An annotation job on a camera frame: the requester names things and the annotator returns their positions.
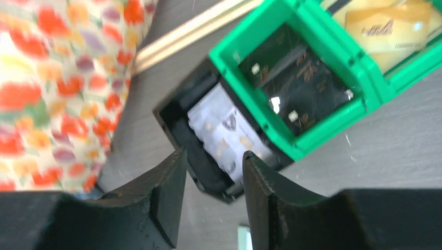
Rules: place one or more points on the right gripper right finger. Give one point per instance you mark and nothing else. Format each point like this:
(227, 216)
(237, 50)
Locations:
(285, 215)

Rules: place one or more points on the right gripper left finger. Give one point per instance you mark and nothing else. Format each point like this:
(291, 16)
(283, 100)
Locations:
(142, 214)

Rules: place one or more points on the green card holder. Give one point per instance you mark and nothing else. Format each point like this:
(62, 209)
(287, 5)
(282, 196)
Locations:
(244, 238)

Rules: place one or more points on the cards in black bin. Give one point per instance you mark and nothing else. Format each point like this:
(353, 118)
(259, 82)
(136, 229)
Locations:
(225, 133)

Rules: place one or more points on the cards in left green bin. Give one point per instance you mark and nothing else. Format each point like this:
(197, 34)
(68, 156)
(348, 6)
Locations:
(298, 85)

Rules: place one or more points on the yellow cards in right bin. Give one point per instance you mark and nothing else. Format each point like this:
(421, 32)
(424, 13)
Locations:
(389, 31)

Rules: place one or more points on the black storage bin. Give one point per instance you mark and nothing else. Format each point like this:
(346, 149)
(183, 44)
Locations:
(171, 114)

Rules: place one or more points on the orange floral hanging garment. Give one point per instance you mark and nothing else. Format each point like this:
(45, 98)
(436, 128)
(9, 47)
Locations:
(66, 68)

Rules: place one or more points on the wooden clothes rack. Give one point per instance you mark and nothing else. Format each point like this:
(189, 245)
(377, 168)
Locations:
(191, 31)

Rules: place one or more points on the green bin left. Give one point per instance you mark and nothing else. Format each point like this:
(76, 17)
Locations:
(238, 44)

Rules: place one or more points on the green bin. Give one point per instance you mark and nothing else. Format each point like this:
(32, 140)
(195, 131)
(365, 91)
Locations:
(238, 44)
(347, 59)

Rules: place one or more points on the green bin right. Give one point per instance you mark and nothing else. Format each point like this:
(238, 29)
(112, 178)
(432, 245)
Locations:
(347, 59)

